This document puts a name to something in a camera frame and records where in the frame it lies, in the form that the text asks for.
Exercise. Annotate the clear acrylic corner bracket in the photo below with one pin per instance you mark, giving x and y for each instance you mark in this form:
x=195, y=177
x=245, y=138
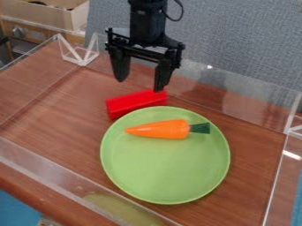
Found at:
x=80, y=55

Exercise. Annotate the green plate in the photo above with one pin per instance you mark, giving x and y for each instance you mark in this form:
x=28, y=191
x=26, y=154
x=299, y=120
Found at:
x=165, y=171

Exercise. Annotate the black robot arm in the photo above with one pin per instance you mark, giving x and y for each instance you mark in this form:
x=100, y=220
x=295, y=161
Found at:
x=148, y=19

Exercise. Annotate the red block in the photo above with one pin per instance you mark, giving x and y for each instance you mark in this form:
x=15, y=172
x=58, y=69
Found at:
x=129, y=102

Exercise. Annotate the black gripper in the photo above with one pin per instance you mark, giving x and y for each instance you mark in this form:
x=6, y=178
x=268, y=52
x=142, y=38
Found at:
x=124, y=47

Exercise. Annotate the orange toy carrot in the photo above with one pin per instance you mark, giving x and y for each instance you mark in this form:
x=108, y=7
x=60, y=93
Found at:
x=170, y=129

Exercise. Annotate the cardboard box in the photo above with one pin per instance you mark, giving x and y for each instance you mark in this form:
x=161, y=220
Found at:
x=65, y=14

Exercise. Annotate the wooden shelf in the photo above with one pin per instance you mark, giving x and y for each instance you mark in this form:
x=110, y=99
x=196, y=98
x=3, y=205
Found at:
x=37, y=33

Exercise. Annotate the clear acrylic tray wall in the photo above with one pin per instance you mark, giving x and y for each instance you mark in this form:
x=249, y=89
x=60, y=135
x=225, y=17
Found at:
x=54, y=121

